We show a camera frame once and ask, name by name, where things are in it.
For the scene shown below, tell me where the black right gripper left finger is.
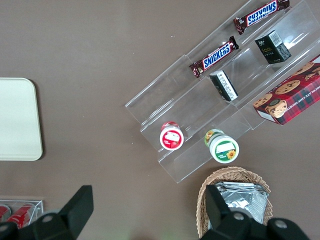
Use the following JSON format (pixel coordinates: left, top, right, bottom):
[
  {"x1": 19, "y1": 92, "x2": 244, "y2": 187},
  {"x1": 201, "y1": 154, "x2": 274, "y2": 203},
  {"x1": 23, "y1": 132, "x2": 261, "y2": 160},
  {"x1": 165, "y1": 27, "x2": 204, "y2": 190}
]
[{"x1": 22, "y1": 185, "x2": 94, "y2": 240}]

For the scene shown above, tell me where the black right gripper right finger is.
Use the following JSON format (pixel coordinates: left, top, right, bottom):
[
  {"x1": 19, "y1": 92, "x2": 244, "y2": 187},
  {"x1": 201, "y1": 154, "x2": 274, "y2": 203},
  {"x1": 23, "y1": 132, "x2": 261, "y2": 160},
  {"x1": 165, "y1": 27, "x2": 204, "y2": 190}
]
[{"x1": 199, "y1": 184, "x2": 266, "y2": 240}]

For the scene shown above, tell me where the aluminium foil tray stack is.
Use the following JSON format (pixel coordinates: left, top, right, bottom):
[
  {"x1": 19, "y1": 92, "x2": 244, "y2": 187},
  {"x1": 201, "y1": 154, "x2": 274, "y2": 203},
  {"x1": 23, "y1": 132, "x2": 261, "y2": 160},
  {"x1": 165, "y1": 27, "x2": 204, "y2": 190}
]
[{"x1": 212, "y1": 181, "x2": 270, "y2": 226}]

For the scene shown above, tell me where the oval light wicker basket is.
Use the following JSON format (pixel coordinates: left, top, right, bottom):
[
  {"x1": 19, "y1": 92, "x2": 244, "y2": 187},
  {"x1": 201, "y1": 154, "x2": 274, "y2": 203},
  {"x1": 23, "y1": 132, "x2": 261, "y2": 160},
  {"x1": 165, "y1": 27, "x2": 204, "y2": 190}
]
[{"x1": 196, "y1": 166, "x2": 273, "y2": 240}]

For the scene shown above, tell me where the cream plastic tray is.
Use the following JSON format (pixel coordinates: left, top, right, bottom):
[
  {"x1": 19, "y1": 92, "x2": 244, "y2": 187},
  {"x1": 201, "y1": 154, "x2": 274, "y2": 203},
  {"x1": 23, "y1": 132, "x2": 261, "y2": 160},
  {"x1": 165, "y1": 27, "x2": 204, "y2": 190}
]
[{"x1": 0, "y1": 77, "x2": 44, "y2": 161}]

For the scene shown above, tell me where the clear acrylic bottle rack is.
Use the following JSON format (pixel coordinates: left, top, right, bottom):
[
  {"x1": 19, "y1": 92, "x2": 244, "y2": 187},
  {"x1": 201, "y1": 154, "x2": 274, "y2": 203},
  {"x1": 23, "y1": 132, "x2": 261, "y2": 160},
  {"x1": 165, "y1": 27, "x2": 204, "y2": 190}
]
[{"x1": 0, "y1": 198, "x2": 45, "y2": 227}]

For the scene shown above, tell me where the red cola bottle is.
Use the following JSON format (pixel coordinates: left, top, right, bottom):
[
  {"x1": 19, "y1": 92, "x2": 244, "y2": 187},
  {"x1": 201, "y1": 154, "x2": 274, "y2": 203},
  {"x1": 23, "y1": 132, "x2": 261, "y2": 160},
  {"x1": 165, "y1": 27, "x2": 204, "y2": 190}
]
[
  {"x1": 0, "y1": 204, "x2": 12, "y2": 222},
  {"x1": 6, "y1": 203, "x2": 35, "y2": 226}
]

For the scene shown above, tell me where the green lid sunflower cup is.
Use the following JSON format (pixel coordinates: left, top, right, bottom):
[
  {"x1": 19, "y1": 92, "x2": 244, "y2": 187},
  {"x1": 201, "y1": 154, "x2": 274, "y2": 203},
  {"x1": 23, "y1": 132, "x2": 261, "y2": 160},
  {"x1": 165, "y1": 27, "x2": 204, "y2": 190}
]
[{"x1": 204, "y1": 128, "x2": 240, "y2": 164}]

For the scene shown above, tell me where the red lid strawberry cup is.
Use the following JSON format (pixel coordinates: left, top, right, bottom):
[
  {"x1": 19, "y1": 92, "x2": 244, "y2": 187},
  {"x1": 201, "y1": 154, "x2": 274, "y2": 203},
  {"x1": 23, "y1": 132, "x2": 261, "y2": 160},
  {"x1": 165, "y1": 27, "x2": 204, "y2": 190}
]
[{"x1": 159, "y1": 120, "x2": 185, "y2": 152}]

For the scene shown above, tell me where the clear acrylic stepped shelf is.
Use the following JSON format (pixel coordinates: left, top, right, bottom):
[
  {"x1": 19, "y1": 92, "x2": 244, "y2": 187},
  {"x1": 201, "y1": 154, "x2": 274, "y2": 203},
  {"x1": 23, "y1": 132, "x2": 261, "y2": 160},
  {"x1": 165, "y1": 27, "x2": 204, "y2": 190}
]
[{"x1": 124, "y1": 0, "x2": 320, "y2": 185}]

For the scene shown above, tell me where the small black carton box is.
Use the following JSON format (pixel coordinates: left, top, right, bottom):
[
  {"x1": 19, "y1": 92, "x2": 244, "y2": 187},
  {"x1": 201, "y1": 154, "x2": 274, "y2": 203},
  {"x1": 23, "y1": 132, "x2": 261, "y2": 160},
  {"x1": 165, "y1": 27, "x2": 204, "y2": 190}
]
[
  {"x1": 254, "y1": 29, "x2": 293, "y2": 65},
  {"x1": 208, "y1": 69, "x2": 239, "y2": 102}
]

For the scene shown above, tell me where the red tartan cookie box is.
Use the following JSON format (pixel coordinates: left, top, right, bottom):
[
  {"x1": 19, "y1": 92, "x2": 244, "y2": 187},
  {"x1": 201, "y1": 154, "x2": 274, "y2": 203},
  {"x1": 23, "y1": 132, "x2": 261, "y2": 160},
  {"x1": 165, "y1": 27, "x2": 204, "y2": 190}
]
[{"x1": 252, "y1": 55, "x2": 320, "y2": 126}]

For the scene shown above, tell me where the Snickers chocolate bar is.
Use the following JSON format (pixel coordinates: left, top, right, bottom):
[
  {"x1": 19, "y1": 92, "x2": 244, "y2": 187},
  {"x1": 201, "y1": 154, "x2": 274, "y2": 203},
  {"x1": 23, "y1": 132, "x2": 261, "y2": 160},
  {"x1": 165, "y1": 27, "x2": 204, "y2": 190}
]
[
  {"x1": 232, "y1": 0, "x2": 291, "y2": 36},
  {"x1": 189, "y1": 35, "x2": 240, "y2": 80}
]

